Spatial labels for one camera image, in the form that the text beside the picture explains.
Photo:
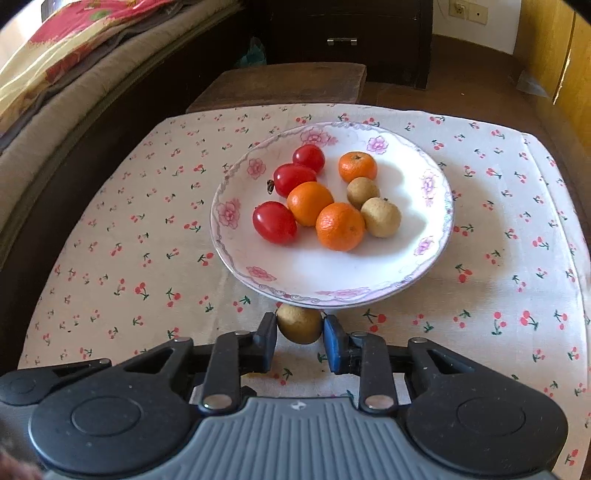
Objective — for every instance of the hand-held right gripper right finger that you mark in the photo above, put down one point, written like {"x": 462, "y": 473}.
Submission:
{"x": 333, "y": 346}

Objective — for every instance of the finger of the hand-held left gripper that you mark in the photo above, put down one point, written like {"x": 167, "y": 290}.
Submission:
{"x": 100, "y": 363}

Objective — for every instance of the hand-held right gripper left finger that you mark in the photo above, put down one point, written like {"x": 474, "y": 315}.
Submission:
{"x": 265, "y": 344}

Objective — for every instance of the tan longan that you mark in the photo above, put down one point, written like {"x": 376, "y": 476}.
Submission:
{"x": 381, "y": 217}
{"x": 363, "y": 192}
{"x": 299, "y": 324}

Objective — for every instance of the white floral-rim plate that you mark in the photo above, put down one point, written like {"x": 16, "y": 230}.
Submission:
{"x": 332, "y": 263}

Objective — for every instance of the small orange mandarin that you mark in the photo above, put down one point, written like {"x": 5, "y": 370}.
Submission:
{"x": 309, "y": 203}
{"x": 358, "y": 166}
{"x": 340, "y": 226}

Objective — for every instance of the red cherry tomato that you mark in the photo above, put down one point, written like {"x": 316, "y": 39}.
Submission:
{"x": 308, "y": 157}
{"x": 274, "y": 223}
{"x": 293, "y": 179}

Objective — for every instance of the white cherry-print tablecloth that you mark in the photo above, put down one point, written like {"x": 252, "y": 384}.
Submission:
{"x": 129, "y": 240}

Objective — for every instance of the brown wooden stool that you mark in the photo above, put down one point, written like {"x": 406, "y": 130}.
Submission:
{"x": 277, "y": 85}

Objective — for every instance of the beige mattress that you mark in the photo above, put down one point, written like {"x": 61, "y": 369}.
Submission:
{"x": 106, "y": 78}

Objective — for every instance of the green plastic bag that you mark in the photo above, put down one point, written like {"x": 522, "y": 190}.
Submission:
{"x": 250, "y": 53}

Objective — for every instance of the floral red yellow blanket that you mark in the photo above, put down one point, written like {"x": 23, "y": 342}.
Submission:
{"x": 60, "y": 50}

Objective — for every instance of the dark wooden dresser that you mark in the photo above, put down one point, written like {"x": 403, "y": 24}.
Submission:
{"x": 341, "y": 23}

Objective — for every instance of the clear plastic scrap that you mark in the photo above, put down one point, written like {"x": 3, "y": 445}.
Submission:
{"x": 534, "y": 83}

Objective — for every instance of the yellow wooden wardrobe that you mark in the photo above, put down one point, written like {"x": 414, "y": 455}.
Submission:
{"x": 558, "y": 46}

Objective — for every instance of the white wall socket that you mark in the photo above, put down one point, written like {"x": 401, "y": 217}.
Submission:
{"x": 459, "y": 8}
{"x": 478, "y": 14}

